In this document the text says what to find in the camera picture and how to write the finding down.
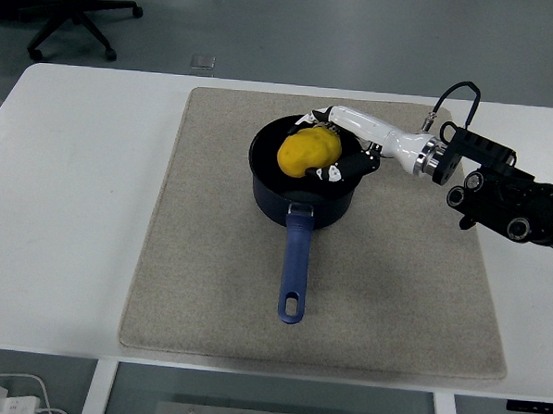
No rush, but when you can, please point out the metal floor outlet cover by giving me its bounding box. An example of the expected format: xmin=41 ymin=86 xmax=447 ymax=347
xmin=190 ymin=53 xmax=217 ymax=71

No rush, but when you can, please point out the white power strip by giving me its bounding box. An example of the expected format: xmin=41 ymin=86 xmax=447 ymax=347
xmin=0 ymin=383 xmax=42 ymax=414

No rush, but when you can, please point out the blue pot with handle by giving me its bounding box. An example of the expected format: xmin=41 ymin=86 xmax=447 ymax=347
xmin=239 ymin=111 xmax=370 ymax=329

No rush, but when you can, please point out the black office chair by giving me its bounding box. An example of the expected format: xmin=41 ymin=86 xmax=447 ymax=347
xmin=0 ymin=0 xmax=145 ymax=68

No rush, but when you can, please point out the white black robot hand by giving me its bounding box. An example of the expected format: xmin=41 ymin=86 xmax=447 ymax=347
xmin=284 ymin=102 xmax=434 ymax=188

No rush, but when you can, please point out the black table control panel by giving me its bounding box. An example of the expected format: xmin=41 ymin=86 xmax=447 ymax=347
xmin=506 ymin=400 xmax=553 ymax=414

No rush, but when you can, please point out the beige fabric mat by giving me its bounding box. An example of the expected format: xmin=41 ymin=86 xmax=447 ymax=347
xmin=117 ymin=82 xmax=522 ymax=382

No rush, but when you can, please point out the white power cable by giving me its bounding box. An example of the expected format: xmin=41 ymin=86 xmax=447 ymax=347
xmin=0 ymin=371 xmax=72 ymax=414

